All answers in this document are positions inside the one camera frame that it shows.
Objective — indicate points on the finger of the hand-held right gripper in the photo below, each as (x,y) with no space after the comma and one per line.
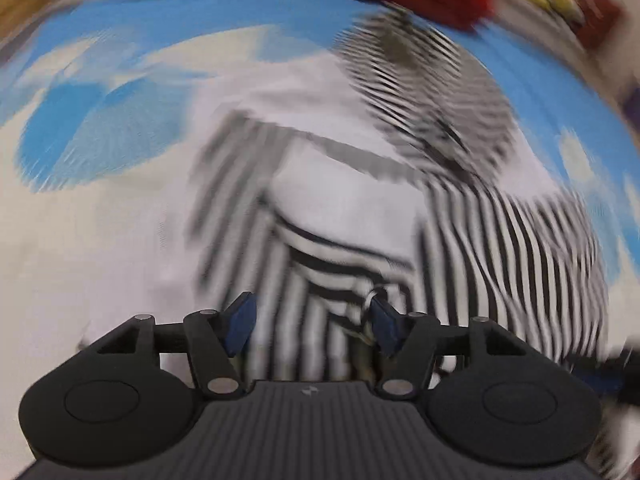
(602,377)

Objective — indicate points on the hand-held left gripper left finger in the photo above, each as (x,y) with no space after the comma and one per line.
(240,322)

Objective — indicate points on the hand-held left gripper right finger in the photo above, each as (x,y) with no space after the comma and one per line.
(385,327)

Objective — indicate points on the white shirt with striped sleeves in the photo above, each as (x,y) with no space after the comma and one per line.
(345,200)

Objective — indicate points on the blue white patterned bed sheet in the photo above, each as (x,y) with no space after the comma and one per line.
(100,220)

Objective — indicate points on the dark red item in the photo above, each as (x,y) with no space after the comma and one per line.
(597,7)

